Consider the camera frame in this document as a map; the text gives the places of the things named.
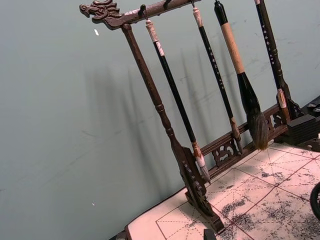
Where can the white felt mat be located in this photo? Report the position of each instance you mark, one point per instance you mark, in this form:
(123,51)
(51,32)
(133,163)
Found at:
(155,210)

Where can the red-gridded ink-stained practice paper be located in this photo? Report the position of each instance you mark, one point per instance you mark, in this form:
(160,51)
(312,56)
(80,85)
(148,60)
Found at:
(262,190)

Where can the black rectangular box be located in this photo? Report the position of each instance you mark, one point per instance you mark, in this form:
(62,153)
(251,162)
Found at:
(301,130)

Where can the dark round openwork object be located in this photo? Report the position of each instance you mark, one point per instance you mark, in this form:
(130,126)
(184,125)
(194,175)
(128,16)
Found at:
(315,197)

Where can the thin black brush, white characters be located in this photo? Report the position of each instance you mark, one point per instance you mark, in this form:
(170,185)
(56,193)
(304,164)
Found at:
(216,67)

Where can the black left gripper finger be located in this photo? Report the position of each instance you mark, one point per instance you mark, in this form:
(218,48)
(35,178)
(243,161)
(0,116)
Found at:
(209,235)

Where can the dark carved wooden brush rack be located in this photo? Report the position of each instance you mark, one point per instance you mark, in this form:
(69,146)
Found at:
(146,75)

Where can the black brush with pale ferrule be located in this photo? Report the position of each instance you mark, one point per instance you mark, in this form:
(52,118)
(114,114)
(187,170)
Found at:
(268,45)

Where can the black brush with pale ends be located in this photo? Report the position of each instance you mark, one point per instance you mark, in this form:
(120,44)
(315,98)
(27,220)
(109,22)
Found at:
(175,92)

